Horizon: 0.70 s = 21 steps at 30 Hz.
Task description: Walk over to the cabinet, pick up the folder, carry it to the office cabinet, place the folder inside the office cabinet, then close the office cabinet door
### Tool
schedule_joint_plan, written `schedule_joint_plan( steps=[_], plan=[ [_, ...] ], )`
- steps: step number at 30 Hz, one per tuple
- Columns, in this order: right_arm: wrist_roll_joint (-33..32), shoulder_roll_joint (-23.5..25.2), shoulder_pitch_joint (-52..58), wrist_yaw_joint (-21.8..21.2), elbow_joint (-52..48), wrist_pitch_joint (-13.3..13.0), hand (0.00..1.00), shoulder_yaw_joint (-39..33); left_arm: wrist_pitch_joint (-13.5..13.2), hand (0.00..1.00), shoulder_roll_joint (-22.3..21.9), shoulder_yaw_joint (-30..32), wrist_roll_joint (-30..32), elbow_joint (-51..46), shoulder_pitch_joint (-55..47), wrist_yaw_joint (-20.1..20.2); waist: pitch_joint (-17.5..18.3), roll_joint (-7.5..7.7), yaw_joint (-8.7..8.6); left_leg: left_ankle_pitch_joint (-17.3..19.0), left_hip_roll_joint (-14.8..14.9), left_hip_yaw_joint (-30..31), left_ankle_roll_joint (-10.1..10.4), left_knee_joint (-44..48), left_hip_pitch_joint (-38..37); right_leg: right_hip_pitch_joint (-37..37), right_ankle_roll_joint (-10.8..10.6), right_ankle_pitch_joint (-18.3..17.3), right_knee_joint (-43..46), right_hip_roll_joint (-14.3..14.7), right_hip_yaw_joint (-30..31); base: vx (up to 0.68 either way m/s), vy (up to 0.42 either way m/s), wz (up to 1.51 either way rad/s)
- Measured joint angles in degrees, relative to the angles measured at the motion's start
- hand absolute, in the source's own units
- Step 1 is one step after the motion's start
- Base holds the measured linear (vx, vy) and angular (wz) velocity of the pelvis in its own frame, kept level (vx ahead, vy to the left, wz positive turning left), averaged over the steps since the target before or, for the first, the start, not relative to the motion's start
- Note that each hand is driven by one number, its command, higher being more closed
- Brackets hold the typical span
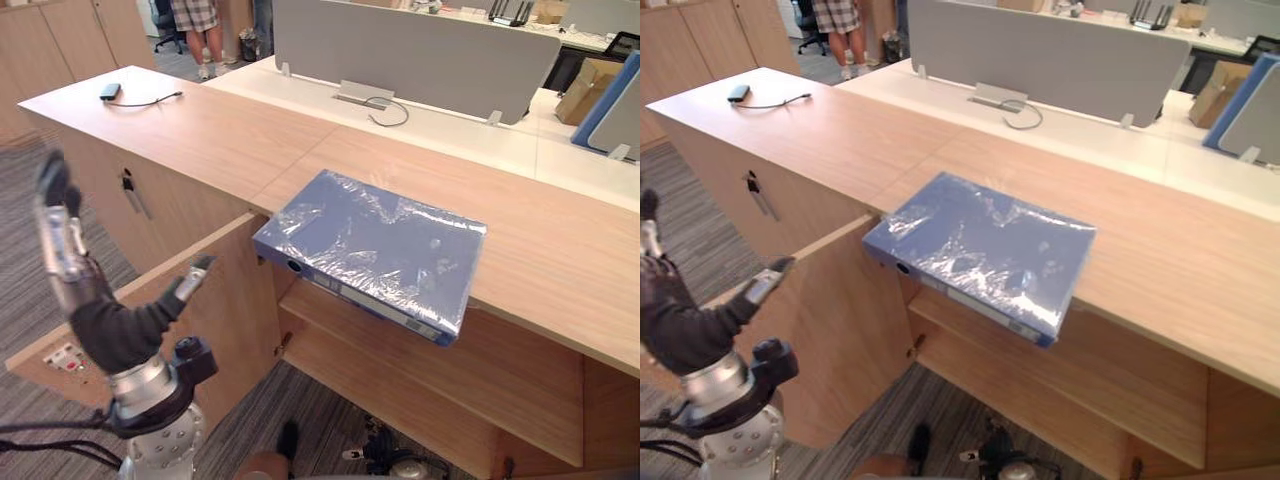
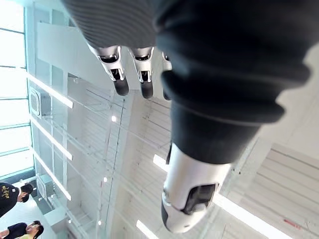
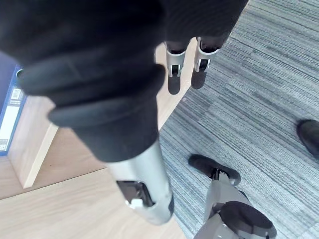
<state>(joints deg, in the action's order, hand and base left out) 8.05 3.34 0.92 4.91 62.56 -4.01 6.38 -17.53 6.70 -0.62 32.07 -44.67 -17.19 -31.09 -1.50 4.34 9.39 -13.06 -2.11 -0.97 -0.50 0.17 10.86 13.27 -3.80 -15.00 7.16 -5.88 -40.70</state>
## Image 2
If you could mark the square ceiling air conditioner unit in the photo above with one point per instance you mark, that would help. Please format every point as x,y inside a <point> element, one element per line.
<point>46,186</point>
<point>40,102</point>

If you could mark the left robot hand black cloth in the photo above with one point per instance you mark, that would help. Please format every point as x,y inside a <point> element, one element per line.
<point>224,74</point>

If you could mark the person in yellow shirt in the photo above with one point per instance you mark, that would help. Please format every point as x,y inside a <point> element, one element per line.
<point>27,230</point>

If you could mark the long white ceiling light strip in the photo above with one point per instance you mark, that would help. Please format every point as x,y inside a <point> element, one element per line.
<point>249,215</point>
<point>53,178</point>
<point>49,90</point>
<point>52,140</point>
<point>147,230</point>

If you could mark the person in black shirt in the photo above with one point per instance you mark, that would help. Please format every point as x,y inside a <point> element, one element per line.
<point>7,196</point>

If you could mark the large glass window wall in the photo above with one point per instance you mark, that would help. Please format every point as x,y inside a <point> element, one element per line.
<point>12,112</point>

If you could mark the small red ceiling sign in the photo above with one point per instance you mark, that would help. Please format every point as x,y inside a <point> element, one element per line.
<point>292,223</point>

